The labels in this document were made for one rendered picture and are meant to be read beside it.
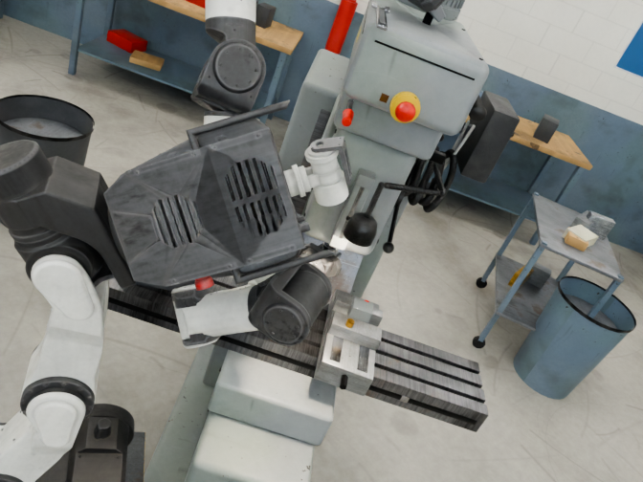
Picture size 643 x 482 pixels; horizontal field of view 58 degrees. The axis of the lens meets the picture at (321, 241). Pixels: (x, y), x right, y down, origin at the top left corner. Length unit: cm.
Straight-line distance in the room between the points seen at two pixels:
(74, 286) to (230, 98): 43
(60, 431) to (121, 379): 142
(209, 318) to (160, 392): 159
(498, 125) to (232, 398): 104
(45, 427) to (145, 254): 52
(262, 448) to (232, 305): 64
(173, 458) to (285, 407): 76
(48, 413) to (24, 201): 48
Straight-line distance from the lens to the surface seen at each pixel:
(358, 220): 129
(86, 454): 181
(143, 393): 274
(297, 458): 171
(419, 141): 133
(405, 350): 188
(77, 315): 115
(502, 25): 575
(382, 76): 119
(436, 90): 120
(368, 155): 138
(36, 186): 105
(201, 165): 92
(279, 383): 169
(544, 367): 376
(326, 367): 160
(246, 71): 102
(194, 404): 248
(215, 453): 165
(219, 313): 117
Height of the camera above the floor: 207
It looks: 30 degrees down
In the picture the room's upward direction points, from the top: 23 degrees clockwise
